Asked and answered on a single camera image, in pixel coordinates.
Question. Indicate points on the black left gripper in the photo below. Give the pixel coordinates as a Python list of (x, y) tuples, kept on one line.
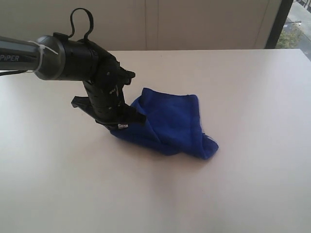
[(105, 100)]

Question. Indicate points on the blue towel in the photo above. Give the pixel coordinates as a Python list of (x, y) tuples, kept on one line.
[(172, 125)]

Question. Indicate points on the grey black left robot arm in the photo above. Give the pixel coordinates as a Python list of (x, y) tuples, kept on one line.
[(55, 58)]

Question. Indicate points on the white label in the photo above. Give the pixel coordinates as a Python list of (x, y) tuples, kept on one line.
[(122, 126)]

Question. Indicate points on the black window frame post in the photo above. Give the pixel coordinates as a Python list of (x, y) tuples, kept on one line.
[(278, 24)]

